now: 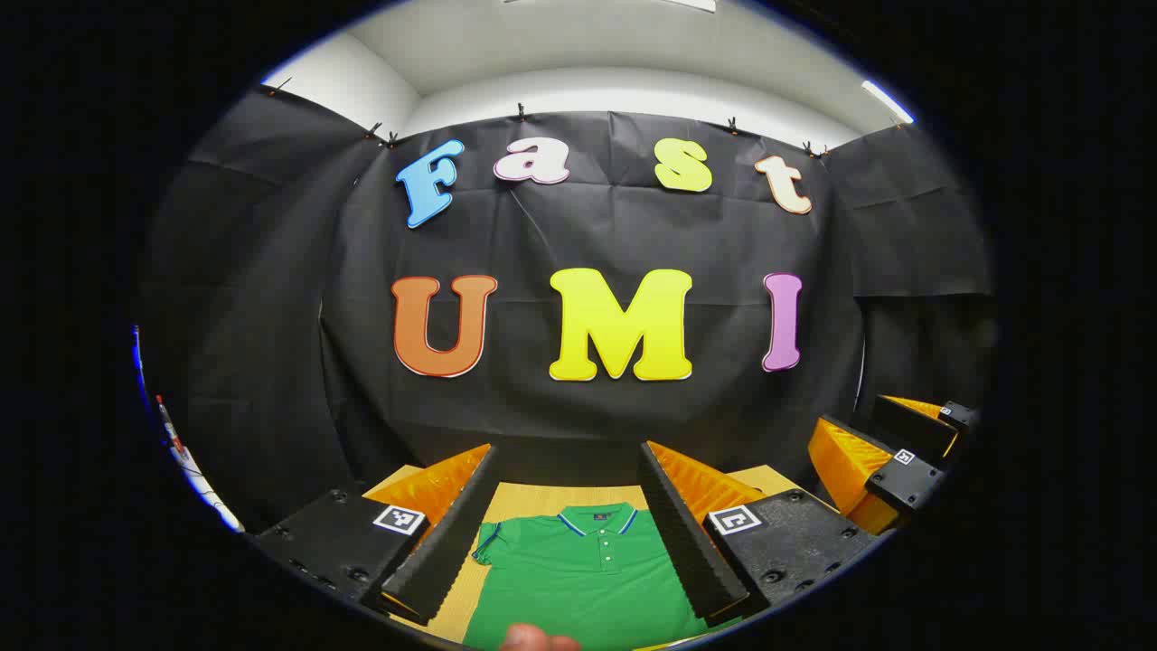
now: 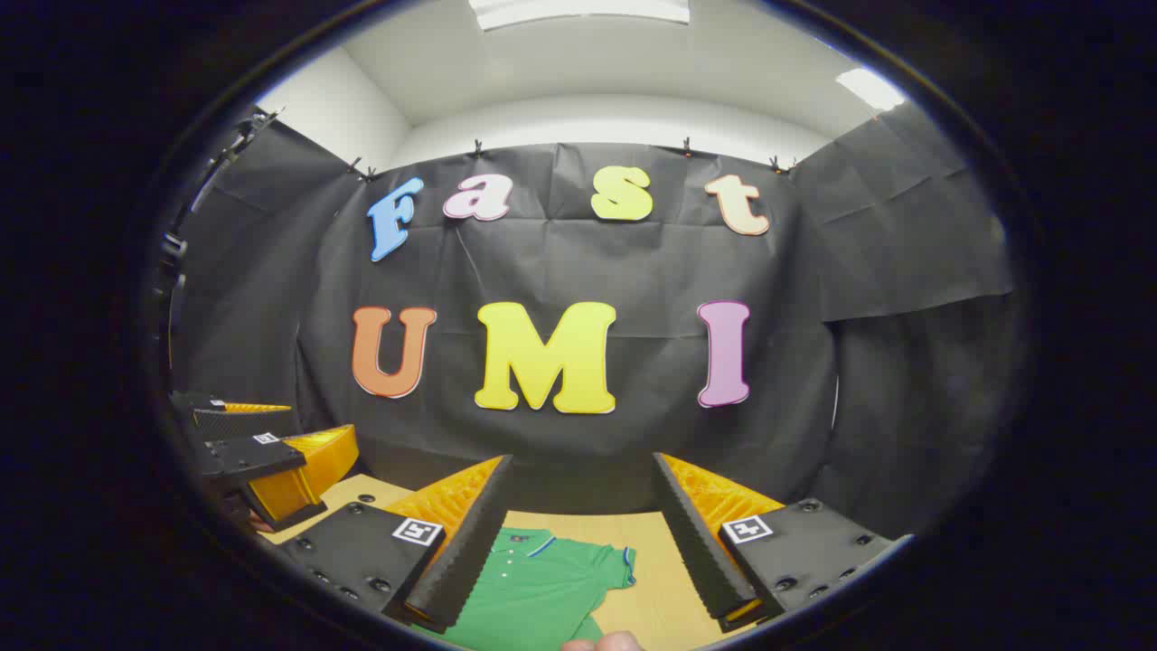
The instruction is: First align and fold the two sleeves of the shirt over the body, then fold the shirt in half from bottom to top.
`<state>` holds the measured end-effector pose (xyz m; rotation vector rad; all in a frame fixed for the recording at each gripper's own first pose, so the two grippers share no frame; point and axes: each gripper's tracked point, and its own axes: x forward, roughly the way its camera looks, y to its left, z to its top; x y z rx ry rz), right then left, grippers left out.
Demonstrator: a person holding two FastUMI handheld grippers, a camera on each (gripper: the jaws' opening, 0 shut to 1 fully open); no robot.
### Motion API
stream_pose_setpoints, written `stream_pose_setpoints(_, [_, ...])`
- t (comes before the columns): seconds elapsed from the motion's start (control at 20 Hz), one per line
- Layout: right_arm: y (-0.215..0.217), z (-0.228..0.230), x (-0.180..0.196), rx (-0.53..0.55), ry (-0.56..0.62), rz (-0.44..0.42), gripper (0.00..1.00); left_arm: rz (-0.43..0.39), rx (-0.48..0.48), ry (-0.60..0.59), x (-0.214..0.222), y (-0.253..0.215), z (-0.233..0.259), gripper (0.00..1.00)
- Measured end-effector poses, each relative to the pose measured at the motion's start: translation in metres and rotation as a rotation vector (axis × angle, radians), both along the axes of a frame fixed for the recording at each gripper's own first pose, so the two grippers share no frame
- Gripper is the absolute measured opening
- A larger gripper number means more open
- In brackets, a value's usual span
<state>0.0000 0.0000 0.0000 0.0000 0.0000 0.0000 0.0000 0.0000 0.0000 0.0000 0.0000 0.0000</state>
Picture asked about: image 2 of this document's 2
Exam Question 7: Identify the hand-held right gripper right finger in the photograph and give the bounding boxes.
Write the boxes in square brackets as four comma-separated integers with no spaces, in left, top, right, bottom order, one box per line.
[653,452,914,634]

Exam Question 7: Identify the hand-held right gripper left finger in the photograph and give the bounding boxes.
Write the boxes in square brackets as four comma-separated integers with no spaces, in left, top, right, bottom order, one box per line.
[276,454,514,634]

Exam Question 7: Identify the green T-shirt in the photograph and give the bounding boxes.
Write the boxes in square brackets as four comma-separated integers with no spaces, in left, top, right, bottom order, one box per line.
[420,527,638,651]

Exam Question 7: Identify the black metal stand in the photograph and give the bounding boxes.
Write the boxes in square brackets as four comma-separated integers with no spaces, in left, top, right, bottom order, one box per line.
[155,107,281,381]

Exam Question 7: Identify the black backdrop cloth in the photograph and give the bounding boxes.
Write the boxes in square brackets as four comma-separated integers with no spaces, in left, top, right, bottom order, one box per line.
[167,98,1022,543]

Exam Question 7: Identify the row of black cloth clips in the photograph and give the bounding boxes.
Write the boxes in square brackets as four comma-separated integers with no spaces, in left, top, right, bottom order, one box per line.
[348,136,798,182]

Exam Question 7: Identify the ceiling light panel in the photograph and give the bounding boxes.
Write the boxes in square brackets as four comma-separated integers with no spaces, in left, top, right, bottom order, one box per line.
[836,68,907,112]
[468,0,692,33]

